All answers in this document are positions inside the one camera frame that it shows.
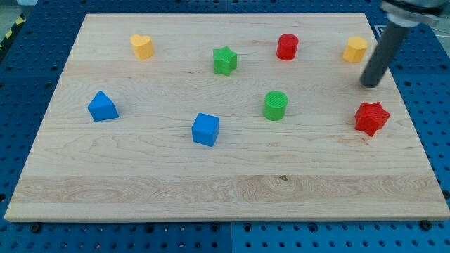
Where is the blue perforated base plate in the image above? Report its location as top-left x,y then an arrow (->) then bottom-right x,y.
1,0 -> 449,252

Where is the yellow pentagon block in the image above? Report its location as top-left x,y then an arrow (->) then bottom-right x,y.
342,37 -> 368,63

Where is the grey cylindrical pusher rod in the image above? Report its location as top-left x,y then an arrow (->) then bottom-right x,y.
359,21 -> 411,88

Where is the green star block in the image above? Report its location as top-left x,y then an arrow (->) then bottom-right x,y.
213,46 -> 238,76

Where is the blue cube block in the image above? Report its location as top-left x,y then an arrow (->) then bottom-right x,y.
191,113 -> 219,147

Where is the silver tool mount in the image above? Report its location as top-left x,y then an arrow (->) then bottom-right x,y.
380,0 -> 449,26

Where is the red star block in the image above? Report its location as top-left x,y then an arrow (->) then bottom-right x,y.
354,102 -> 390,137

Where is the yellow heart block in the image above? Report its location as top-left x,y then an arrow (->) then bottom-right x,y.
130,34 -> 154,60

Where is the green cylinder block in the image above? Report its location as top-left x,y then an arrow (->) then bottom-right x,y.
263,90 -> 288,121

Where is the blue triangle block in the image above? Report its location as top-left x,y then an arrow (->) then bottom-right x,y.
88,91 -> 119,122

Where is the red cylinder block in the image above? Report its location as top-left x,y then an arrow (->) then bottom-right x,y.
276,34 -> 300,60

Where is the wooden board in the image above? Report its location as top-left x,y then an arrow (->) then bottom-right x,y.
5,13 -> 449,223

